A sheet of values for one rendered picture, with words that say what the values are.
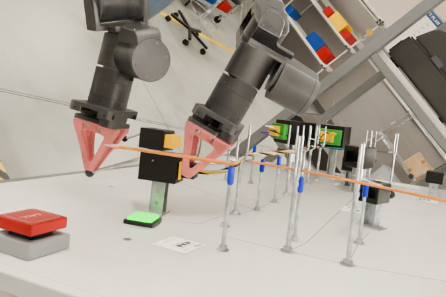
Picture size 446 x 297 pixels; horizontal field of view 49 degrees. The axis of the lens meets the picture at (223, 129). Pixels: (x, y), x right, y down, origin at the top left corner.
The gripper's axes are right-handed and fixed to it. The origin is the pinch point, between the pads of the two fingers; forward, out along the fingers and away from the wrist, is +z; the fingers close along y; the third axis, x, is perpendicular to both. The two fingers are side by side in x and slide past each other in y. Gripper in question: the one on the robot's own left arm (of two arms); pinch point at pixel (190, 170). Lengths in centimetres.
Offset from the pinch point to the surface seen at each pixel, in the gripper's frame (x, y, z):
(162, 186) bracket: 2.3, -1.0, 3.9
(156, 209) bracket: 1.3, -0.9, 7.3
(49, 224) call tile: 6.7, -23.1, 7.4
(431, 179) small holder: -45, 55, -17
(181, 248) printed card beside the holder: -5.4, -14.7, 5.3
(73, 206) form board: 11.7, -3.1, 12.7
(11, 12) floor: 163, 197, 15
